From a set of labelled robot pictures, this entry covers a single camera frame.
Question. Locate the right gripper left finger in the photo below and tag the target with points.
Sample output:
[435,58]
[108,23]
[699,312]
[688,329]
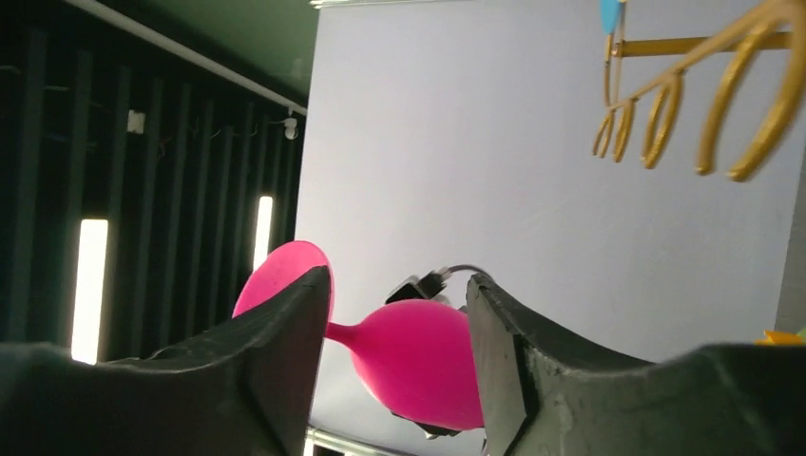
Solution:
[244,387]

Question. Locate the magenta wine glass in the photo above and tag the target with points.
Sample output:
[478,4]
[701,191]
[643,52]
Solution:
[413,356]

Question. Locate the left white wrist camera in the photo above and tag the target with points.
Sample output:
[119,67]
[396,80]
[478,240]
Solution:
[431,285]

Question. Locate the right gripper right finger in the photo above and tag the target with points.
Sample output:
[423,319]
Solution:
[546,390]

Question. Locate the blue back wine glass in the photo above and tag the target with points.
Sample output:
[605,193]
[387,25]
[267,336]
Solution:
[611,12]

